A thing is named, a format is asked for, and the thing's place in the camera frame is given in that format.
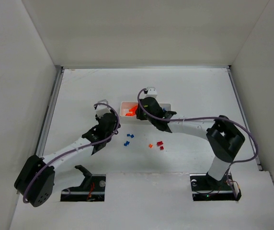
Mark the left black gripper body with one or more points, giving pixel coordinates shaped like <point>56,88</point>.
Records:
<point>110,119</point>

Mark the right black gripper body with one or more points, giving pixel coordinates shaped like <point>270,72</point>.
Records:
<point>142,111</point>

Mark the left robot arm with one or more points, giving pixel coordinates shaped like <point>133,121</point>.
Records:
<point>36,180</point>

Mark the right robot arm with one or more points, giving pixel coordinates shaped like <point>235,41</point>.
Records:
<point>224,138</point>

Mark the orange lego pile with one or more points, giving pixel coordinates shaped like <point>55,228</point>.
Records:
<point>132,111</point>

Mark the white three-compartment tray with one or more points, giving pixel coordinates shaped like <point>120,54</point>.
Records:
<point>124,107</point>

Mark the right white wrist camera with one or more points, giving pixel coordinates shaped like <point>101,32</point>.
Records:
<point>150,92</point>

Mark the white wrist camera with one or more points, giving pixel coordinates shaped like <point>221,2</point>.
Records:
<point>150,92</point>
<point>101,108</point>

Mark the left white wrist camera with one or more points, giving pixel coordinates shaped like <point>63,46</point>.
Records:
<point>101,108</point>

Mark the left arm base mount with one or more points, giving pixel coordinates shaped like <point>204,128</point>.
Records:
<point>91,189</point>

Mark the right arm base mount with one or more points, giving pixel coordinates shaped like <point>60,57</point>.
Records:
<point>204,188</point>

